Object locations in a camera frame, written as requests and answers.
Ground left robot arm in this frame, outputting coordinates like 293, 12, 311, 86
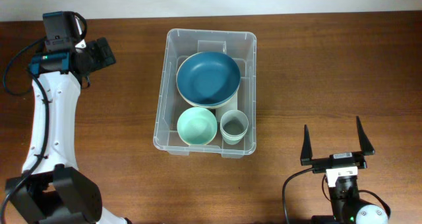
1, 11, 129, 223

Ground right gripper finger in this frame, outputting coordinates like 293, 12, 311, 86
300, 125, 313, 166
356, 116, 375, 155

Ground mint green bowl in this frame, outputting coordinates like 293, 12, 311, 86
177, 107, 218, 146

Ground dark blue plate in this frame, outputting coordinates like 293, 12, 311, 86
175, 51, 242, 107

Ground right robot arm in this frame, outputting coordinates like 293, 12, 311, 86
300, 117, 391, 223

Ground light grey cup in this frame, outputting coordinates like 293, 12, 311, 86
220, 110, 249, 145

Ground clear plastic storage container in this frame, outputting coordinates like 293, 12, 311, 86
153, 28, 257, 158

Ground white label in container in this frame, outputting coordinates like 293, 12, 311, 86
216, 94, 237, 122

